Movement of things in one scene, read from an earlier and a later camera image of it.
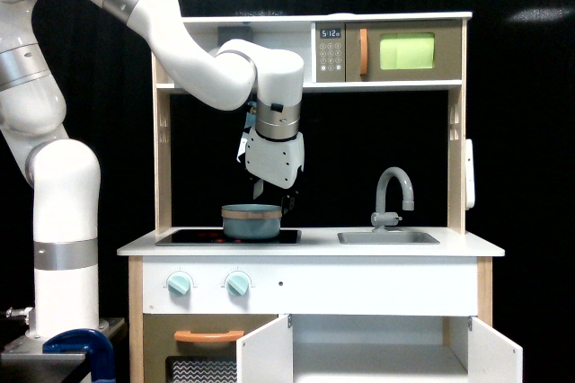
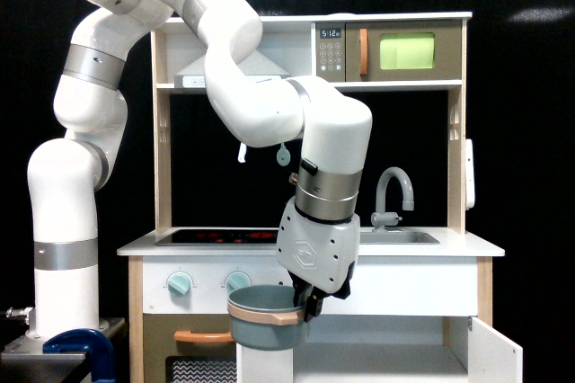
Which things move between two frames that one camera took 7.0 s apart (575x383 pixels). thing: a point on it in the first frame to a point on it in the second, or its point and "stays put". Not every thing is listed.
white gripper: x=276 y=163 to x=322 y=253
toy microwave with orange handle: x=381 y=51 stays put
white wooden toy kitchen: x=367 y=272 stays put
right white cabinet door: x=491 y=357 stays put
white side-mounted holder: x=469 y=200 stays put
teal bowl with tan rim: x=252 y=221 to x=266 y=317
